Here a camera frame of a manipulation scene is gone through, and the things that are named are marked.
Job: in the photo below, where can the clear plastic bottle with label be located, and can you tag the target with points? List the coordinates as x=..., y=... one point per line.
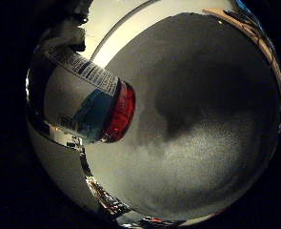
x=83, y=95

